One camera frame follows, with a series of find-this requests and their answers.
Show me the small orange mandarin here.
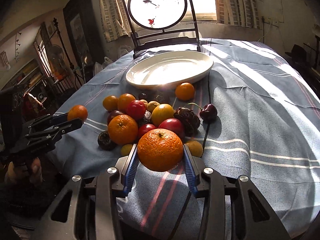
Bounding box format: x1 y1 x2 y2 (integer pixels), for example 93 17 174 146
67 105 88 122

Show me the medium orange mandarin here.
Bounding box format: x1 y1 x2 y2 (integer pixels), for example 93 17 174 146
107 114 138 145

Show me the large orange mandarin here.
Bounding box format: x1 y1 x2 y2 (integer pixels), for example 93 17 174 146
137 128 183 172

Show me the wrinkled dark passion fruit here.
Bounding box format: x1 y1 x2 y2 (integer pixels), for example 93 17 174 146
174 107 200 137

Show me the red plum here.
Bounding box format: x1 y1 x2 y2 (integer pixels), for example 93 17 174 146
159 118 185 140

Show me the dark red cherry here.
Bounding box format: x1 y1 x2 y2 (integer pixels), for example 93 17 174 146
188 102 217 124

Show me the yellow orange citrus fruit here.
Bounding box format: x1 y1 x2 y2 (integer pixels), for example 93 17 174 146
151 103 174 127

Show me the small orange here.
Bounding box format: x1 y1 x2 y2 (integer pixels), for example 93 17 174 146
175 82 195 101

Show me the person's left hand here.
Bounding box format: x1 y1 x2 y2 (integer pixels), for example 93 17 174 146
4 158 42 184

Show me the blue striped tablecloth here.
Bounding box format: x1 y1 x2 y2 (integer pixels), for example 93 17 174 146
49 39 319 239

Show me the white oval plate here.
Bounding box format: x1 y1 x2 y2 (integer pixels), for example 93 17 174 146
126 50 214 89

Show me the checkered curtain left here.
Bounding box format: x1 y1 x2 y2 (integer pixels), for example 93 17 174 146
99 0 131 42

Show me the checkered curtain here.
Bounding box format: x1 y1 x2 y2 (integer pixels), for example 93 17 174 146
99 0 131 42
215 0 261 29

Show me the round painted screen stand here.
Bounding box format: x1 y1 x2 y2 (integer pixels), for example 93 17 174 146
121 0 201 59

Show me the checkered curtain right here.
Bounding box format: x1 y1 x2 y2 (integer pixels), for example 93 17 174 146
215 0 261 29

